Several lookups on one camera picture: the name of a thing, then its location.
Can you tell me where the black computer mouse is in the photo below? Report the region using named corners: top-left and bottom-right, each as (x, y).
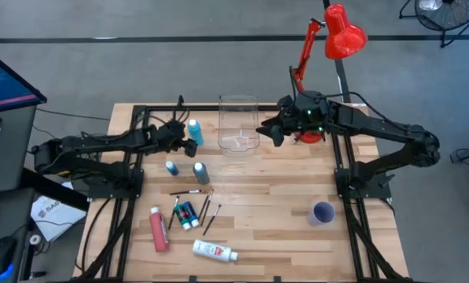
top-left (0, 235), bottom-right (16, 281)

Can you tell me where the translucent purple plastic cup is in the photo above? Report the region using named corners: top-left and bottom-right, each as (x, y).
top-left (306, 200), bottom-right (336, 227)

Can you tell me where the white printed booklet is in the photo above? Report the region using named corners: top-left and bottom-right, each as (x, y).
top-left (30, 181), bottom-right (88, 243)

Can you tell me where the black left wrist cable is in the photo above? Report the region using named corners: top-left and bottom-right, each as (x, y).
top-left (170, 105), bottom-right (191, 123)

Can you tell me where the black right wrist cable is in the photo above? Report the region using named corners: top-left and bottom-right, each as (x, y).
top-left (324, 91), bottom-right (420, 133)

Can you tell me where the black aluminium table frame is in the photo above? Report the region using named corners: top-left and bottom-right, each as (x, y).
top-left (72, 94), bottom-right (414, 283)

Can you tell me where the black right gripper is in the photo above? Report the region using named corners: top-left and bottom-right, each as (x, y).
top-left (256, 90), bottom-right (332, 149)

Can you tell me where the large teal paint bottle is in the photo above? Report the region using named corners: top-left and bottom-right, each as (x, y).
top-left (187, 119), bottom-right (205, 146)

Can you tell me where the large white paint bottle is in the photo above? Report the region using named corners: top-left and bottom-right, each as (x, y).
top-left (192, 238), bottom-right (239, 263)

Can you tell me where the large grey paint bottle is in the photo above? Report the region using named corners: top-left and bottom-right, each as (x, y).
top-left (192, 161), bottom-right (211, 186)

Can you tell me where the large red paint bottle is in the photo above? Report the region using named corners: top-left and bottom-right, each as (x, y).
top-left (148, 206), bottom-right (170, 253)

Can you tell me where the clear plastic bin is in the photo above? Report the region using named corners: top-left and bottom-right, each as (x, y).
top-left (218, 94), bottom-right (259, 156)

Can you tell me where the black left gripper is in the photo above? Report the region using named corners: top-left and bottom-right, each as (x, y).
top-left (155, 119), bottom-right (199, 158)

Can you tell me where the computer monitor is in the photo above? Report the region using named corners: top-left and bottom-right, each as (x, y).
top-left (0, 46), bottom-right (48, 116)

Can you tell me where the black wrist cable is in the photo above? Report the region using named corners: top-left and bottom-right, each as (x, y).
top-left (324, 91), bottom-right (420, 133)
top-left (170, 105), bottom-right (191, 123)

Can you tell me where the red desk lamp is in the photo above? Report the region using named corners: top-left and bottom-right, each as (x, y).
top-left (288, 2), bottom-right (369, 145)

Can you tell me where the black floor fan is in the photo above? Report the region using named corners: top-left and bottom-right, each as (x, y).
top-left (398, 0), bottom-right (469, 49)

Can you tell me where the small navy paint bottle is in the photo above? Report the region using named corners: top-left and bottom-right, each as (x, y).
top-left (181, 200), bottom-right (200, 229)

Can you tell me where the black floor cable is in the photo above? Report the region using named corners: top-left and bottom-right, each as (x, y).
top-left (35, 108), bottom-right (112, 122)

